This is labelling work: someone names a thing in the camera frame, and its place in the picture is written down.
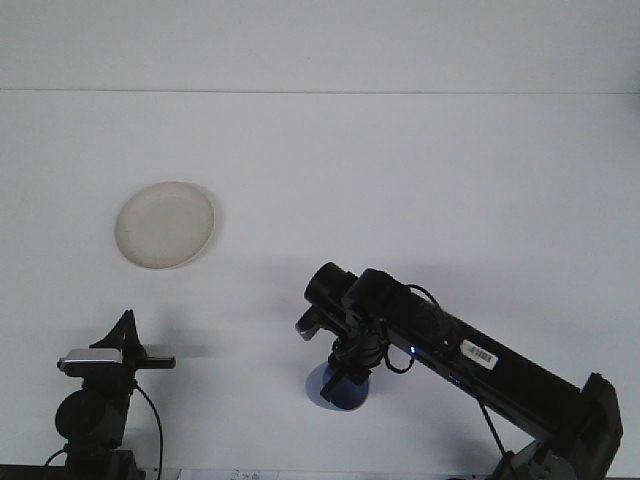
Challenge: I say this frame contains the white printed paper sheet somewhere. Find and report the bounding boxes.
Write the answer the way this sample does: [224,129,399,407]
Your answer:
[175,467,282,480]

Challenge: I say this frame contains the pale blue cup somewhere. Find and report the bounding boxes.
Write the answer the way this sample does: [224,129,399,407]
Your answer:
[304,362,372,413]

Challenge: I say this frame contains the pale round plate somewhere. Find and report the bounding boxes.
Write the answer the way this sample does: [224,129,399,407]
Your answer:
[114,180,218,272]

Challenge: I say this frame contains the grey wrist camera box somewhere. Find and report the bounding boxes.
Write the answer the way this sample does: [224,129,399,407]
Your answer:
[294,308,323,343]
[56,348,125,379]

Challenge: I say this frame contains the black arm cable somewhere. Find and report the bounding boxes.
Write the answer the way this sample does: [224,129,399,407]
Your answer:
[382,283,508,459]
[130,380,165,474]

